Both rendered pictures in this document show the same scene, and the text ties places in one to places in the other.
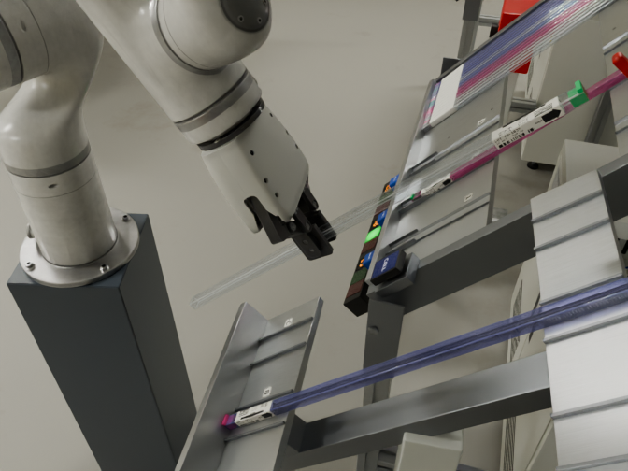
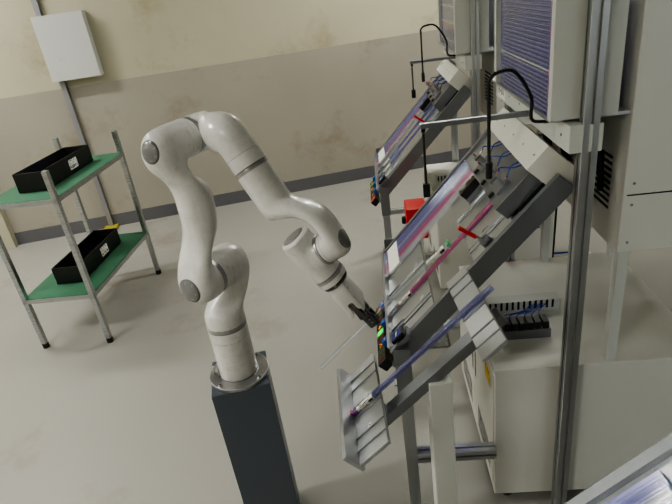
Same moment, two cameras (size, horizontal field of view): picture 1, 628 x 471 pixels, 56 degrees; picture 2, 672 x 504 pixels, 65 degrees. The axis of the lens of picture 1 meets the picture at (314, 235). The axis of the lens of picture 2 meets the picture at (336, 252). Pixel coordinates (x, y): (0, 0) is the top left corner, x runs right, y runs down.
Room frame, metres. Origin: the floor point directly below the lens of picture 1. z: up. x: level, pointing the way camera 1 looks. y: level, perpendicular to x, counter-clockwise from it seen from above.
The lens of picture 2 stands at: (-0.70, 0.28, 1.74)
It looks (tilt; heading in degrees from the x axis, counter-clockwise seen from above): 26 degrees down; 349
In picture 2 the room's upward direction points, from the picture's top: 8 degrees counter-clockwise
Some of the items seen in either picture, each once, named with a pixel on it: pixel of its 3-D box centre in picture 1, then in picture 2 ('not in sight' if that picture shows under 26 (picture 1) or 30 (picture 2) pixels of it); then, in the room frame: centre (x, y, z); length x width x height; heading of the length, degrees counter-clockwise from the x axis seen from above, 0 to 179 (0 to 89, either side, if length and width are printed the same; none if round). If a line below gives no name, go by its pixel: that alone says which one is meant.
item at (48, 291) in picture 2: not in sight; (81, 234); (2.78, 1.28, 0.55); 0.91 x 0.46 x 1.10; 163
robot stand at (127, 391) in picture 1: (126, 369); (260, 451); (0.72, 0.39, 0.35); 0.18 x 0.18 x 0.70; 87
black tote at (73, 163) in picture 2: not in sight; (56, 167); (2.78, 1.28, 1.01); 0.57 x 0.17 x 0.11; 163
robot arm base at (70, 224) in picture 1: (65, 203); (233, 348); (0.72, 0.39, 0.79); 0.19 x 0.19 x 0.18
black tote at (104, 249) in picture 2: not in sight; (88, 254); (2.78, 1.28, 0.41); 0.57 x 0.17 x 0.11; 163
